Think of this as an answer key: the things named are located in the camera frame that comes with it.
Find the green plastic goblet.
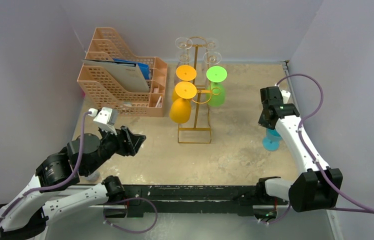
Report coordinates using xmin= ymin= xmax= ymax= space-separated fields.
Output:
xmin=206 ymin=65 xmax=228 ymax=107

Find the blue plastic goblet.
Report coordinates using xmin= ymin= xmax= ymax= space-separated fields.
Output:
xmin=262 ymin=128 xmax=282 ymax=151

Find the grey paper folder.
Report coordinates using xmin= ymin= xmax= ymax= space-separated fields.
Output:
xmin=82 ymin=59 xmax=151 ymax=93

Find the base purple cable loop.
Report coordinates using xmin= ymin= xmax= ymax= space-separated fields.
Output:
xmin=103 ymin=195 xmax=158 ymax=233

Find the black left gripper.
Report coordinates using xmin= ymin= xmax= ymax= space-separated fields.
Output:
xmin=85 ymin=122 xmax=146 ymax=175

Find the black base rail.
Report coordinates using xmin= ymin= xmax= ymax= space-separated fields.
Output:
xmin=107 ymin=184 xmax=288 ymax=218

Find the small clear plastic cup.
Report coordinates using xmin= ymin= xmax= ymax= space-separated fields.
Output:
xmin=85 ymin=170 xmax=100 ymax=182

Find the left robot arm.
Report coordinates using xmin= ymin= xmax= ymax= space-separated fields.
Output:
xmin=0 ymin=126 xmax=147 ymax=240

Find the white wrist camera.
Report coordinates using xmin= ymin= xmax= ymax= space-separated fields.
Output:
xmin=88 ymin=107 xmax=118 ymax=135
xmin=280 ymin=89 xmax=292 ymax=104

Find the gold wire wine glass rack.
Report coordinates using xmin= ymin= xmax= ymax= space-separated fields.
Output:
xmin=177 ymin=36 xmax=212 ymax=144

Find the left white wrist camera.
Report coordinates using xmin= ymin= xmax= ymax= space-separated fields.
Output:
xmin=88 ymin=107 xmax=118 ymax=135

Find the blue folder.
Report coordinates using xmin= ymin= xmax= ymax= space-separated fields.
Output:
xmin=112 ymin=58 xmax=151 ymax=81

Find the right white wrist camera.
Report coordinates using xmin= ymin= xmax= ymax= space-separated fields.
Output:
xmin=280 ymin=89 xmax=292 ymax=104

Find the yellow plastic goblet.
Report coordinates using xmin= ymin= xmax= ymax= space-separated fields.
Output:
xmin=174 ymin=64 xmax=197 ymax=86
xmin=169 ymin=81 xmax=197 ymax=124

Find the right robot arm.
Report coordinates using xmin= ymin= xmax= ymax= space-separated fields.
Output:
xmin=255 ymin=86 xmax=343 ymax=213

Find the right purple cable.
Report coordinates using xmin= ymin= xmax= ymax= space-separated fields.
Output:
xmin=275 ymin=73 xmax=374 ymax=216

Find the peach plastic file organizer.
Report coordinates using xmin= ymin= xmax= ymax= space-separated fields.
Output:
xmin=77 ymin=27 xmax=168 ymax=117

